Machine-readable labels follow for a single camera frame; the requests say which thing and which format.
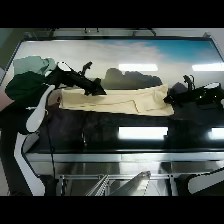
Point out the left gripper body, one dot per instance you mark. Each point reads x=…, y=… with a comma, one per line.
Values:
x=91, y=86

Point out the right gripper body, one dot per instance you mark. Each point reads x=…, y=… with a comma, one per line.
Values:
x=180, y=97

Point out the yellow shirt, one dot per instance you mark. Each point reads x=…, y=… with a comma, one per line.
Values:
x=120, y=100

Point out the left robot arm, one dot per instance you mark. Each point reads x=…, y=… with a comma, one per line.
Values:
x=35, y=116

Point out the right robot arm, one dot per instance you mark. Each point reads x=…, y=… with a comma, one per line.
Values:
x=210, y=95

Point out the dark green garment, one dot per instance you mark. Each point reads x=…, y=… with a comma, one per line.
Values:
x=25, y=86

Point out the pale green garment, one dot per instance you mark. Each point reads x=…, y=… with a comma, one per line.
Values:
x=28, y=65

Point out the silver frame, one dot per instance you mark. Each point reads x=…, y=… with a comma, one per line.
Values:
x=100, y=166

